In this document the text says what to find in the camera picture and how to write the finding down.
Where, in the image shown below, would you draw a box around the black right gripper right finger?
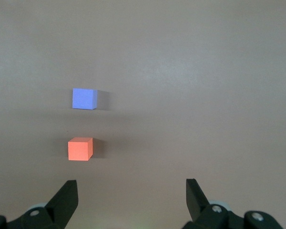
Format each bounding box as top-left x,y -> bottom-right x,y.
183,178 -> 283,229

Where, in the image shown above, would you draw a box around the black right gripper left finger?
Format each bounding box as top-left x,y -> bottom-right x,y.
0,180 -> 78,229

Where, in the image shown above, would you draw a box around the orange foam block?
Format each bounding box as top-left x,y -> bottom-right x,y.
68,137 -> 94,161

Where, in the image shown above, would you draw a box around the purple foam block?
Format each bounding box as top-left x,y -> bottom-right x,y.
71,88 -> 98,111

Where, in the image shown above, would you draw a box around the brown table cover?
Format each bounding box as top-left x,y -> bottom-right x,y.
0,0 -> 286,229

